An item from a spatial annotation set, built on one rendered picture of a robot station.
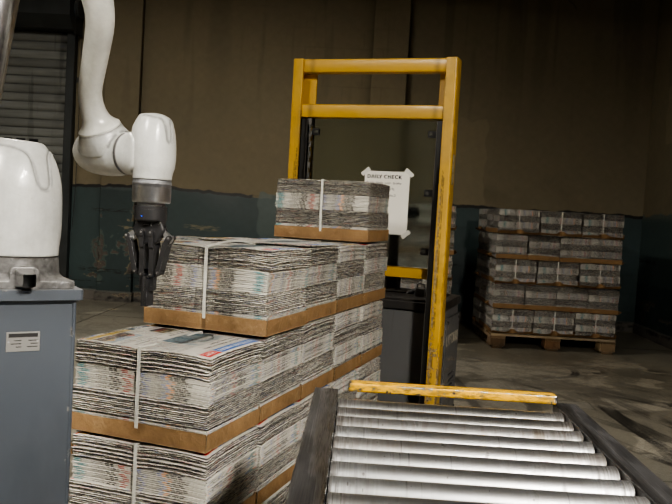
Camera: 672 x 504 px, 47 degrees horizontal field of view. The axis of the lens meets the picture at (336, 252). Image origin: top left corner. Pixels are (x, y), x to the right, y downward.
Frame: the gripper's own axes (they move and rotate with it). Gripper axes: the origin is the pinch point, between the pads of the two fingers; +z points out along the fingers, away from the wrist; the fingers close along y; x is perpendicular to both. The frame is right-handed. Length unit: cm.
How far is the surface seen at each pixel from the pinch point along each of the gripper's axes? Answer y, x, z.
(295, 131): 34, -168, -56
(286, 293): -19.2, -39.2, 2.2
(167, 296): 10.4, -26.1, 4.6
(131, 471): 1.3, 1.4, 43.3
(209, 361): -18.4, 2.0, 14.3
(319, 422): -56, 30, 16
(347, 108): 11, -169, -67
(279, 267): -19.8, -31.8, -5.5
